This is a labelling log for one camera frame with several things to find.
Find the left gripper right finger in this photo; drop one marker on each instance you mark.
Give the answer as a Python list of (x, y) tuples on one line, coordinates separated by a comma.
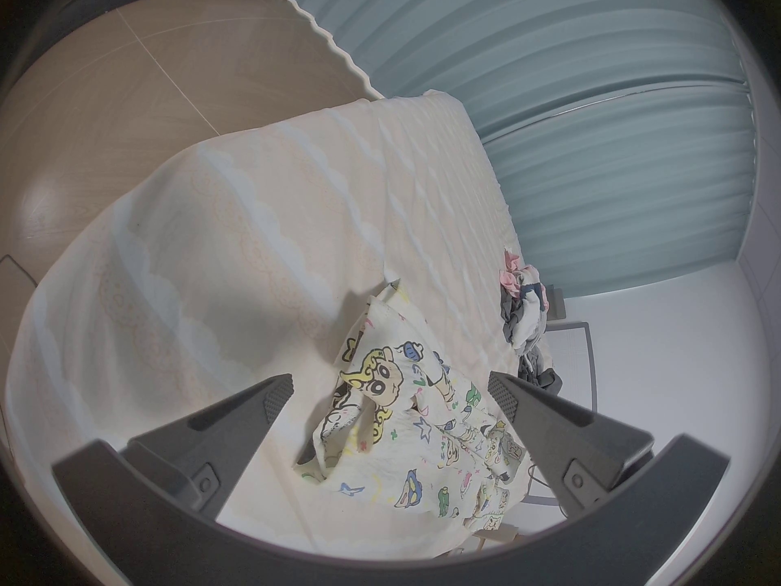
[(579, 449)]

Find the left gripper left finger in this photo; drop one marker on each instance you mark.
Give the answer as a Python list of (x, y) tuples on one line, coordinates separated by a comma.
[(213, 449)]

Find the white printed pyjama top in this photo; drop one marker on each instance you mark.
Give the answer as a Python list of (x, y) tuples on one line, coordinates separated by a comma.
[(396, 449)]

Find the pile of clothes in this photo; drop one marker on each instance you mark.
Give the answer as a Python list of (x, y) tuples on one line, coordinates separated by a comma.
[(525, 303)]

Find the bed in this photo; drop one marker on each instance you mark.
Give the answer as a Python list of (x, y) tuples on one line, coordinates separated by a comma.
[(244, 266)]

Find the black garment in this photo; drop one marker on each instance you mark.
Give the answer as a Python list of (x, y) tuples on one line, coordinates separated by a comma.
[(540, 376)]

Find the grey bedside table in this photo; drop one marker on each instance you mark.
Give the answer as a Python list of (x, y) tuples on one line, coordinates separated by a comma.
[(556, 303)]

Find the blue-green curtain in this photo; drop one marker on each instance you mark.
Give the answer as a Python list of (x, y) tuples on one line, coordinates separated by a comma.
[(518, 22), (610, 193)]

